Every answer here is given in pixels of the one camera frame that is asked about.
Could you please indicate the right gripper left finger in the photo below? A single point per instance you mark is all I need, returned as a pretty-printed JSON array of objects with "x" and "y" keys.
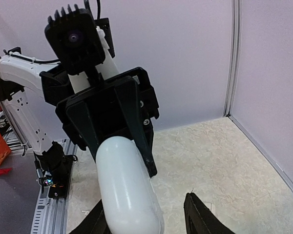
[{"x": 94, "y": 223}]

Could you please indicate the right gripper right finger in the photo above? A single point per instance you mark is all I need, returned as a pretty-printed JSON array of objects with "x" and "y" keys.
[{"x": 199, "y": 219}]

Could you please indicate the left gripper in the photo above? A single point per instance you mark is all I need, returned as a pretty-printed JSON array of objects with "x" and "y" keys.
[{"x": 117, "y": 106}]

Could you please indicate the white oval charging case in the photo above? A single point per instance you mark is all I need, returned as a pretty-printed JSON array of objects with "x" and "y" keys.
[{"x": 129, "y": 201}]

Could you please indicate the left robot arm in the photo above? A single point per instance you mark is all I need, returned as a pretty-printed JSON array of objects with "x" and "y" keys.
[{"x": 18, "y": 73}]

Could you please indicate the aluminium front rail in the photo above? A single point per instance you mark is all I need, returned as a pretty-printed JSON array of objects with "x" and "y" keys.
[{"x": 50, "y": 215}]

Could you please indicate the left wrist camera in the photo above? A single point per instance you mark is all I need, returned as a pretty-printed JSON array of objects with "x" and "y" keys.
[{"x": 73, "y": 36}]

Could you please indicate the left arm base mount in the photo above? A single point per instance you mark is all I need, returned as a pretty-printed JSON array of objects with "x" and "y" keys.
[{"x": 53, "y": 169}]

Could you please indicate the right aluminium corner post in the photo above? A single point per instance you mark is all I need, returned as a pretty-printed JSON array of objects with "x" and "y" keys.
[{"x": 236, "y": 28}]

